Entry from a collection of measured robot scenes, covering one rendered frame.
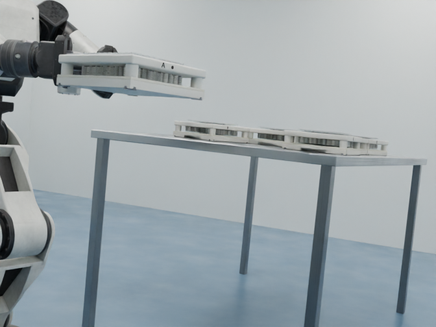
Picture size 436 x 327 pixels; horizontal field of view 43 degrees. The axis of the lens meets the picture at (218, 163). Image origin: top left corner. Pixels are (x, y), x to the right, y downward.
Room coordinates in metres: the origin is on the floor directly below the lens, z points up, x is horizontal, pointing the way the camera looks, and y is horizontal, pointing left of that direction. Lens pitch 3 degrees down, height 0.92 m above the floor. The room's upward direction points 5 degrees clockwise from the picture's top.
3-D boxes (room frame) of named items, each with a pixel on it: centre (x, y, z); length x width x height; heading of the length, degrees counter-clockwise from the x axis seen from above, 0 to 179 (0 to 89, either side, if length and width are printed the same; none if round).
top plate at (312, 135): (2.15, -0.40, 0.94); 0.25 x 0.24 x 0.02; 64
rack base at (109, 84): (1.30, 0.22, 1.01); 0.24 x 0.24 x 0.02; 53
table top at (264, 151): (2.72, -0.30, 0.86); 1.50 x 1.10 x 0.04; 149
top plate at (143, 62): (1.30, 0.22, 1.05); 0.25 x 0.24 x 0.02; 53
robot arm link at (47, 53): (1.33, 0.44, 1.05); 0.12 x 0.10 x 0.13; 85
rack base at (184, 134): (2.50, 0.04, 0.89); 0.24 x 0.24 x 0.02; 47
